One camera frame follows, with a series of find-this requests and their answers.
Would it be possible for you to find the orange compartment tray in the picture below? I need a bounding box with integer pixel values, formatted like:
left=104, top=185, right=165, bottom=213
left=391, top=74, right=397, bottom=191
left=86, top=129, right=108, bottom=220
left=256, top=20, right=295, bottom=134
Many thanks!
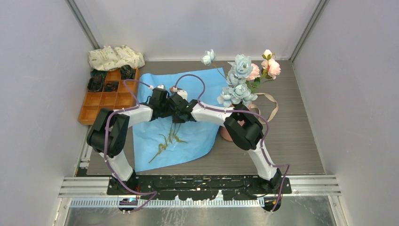
left=78, top=68, right=140, bottom=125

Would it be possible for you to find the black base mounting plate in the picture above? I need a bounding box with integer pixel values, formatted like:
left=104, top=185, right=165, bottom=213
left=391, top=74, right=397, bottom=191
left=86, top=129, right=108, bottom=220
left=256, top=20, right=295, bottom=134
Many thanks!
left=107, top=174, right=292, bottom=202

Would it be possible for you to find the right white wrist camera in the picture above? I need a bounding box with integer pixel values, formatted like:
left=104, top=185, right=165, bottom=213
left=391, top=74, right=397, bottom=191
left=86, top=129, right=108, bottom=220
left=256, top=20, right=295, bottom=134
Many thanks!
left=173, top=89, right=188, bottom=101

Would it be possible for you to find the dark rolled sock left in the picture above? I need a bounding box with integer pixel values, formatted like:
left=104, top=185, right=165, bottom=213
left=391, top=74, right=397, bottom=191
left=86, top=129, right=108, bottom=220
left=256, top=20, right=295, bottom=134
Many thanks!
left=88, top=76, right=104, bottom=92

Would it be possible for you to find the dark rolled sock top right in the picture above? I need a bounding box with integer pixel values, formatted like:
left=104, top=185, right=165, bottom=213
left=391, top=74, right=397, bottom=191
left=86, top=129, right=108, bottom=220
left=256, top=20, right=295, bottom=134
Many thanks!
left=120, top=65, right=136, bottom=80

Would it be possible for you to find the light blue flower stem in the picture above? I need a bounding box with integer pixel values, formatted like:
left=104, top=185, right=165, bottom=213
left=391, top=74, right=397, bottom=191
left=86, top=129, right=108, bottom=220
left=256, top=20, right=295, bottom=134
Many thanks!
left=217, top=54, right=260, bottom=107

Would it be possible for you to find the dark rolled sock middle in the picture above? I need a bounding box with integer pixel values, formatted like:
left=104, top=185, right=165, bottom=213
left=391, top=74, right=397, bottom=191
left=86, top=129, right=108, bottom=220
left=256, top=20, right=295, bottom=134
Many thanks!
left=103, top=81, right=119, bottom=92

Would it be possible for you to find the pink peony flower stem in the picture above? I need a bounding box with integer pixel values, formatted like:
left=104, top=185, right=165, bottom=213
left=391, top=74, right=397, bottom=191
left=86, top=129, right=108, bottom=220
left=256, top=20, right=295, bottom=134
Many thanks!
left=246, top=49, right=281, bottom=93

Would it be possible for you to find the cream patterned cloth bag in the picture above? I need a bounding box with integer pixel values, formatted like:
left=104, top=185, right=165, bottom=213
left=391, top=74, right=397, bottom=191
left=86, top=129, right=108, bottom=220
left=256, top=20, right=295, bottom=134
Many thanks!
left=88, top=45, right=145, bottom=72

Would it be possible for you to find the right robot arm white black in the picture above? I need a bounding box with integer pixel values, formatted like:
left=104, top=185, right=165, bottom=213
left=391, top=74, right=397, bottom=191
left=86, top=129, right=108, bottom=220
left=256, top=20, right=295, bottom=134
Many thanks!
left=167, top=93, right=282, bottom=194

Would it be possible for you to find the aluminium rail frame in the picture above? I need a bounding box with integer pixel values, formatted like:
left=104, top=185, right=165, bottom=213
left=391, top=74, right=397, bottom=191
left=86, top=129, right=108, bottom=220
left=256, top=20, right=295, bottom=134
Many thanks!
left=59, top=124, right=342, bottom=226

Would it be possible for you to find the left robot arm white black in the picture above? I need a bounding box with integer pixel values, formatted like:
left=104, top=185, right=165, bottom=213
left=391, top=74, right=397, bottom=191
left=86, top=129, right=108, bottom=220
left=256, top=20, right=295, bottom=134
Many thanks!
left=87, top=85, right=169, bottom=194

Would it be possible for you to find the orange rose stem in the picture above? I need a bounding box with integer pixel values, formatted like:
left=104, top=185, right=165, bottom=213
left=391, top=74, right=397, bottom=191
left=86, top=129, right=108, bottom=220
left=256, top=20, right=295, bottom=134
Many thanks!
left=168, top=112, right=187, bottom=144
left=148, top=123, right=176, bottom=163

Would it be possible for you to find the flower bouquet blue paper wrap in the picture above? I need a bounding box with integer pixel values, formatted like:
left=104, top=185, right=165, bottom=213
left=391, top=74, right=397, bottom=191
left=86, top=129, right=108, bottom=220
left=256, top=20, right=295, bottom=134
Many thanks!
left=132, top=68, right=227, bottom=172

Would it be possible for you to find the beige ribbon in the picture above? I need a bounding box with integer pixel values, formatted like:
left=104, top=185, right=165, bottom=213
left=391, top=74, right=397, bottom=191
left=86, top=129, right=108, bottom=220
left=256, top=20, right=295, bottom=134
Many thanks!
left=250, top=92, right=279, bottom=125

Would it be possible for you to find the pink cylindrical vase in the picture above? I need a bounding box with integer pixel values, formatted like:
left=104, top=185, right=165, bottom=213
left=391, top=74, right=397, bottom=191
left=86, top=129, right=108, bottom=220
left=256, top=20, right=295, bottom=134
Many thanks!
left=219, top=102, right=252, bottom=142

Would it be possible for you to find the dark rolled sock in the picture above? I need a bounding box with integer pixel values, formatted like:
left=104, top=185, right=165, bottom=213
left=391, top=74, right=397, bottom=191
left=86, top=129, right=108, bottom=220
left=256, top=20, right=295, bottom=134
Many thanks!
left=88, top=76, right=104, bottom=92
left=120, top=65, right=136, bottom=80
left=103, top=81, right=119, bottom=92

